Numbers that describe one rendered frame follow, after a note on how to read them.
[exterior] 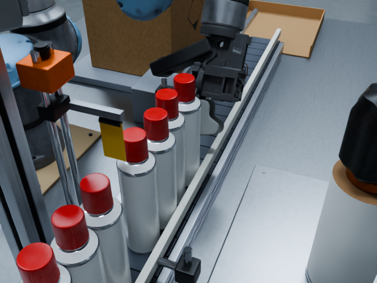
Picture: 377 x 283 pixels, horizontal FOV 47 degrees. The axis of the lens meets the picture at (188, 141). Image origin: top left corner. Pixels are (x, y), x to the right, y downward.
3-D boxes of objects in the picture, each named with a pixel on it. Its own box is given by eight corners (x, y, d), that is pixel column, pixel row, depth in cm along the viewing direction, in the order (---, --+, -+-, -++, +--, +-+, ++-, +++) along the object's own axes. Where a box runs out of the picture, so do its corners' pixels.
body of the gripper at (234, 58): (230, 106, 71) (246, 31, 69) (182, 96, 73) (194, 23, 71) (240, 105, 78) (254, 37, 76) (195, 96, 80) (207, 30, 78)
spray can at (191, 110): (195, 191, 75) (197, 88, 63) (166, 186, 76) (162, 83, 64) (202, 172, 79) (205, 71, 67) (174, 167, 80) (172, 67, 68)
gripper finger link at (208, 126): (211, 157, 73) (221, 103, 72) (178, 149, 75) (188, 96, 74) (216, 155, 76) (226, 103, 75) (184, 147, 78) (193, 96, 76)
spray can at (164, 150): (176, 232, 68) (173, 125, 56) (143, 231, 68) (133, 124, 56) (178, 208, 72) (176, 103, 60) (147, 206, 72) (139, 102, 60)
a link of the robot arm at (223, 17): (198, -5, 71) (211, 5, 78) (193, 24, 71) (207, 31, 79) (243, 1, 68) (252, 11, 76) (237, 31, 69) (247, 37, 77)
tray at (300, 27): (309, 58, 126) (312, 45, 124) (223, 44, 133) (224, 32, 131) (323, 21, 148) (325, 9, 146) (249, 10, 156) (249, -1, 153)
